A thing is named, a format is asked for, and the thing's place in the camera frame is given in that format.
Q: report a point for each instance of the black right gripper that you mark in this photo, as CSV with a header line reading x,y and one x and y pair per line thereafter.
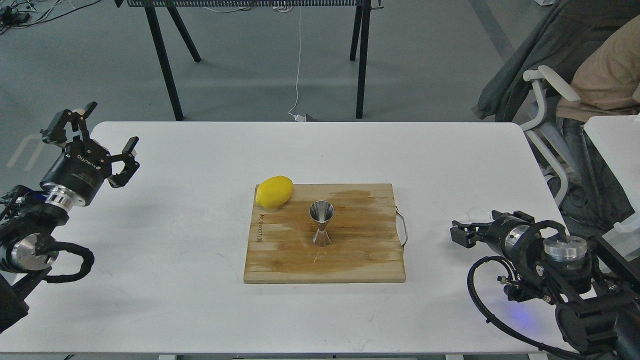
x,y
501,235

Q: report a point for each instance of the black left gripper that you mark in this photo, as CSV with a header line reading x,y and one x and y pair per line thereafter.
x,y
77,170

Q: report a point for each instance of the steel double jigger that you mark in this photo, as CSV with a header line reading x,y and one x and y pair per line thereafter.
x,y
321,212

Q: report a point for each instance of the small clear glass beaker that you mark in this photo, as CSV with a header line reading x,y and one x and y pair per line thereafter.
x,y
477,214

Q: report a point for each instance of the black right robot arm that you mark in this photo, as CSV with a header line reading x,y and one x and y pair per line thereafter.
x,y
595,291

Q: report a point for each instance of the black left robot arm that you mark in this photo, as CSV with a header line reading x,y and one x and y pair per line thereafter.
x,y
29,217

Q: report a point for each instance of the wooden cutting board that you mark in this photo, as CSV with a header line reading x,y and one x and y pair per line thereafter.
x,y
364,243

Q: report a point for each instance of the white office chair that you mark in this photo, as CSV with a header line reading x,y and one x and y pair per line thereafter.
x,y
542,130

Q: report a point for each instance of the person in tan shirt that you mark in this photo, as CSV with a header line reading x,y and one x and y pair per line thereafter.
x,y
608,85

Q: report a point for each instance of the yellow lemon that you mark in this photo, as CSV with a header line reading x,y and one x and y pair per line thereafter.
x,y
274,192

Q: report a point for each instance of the grey jacket on chair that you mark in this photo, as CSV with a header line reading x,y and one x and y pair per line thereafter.
x,y
563,40

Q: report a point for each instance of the black metal frame table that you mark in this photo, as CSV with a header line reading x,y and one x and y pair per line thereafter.
x,y
200,46

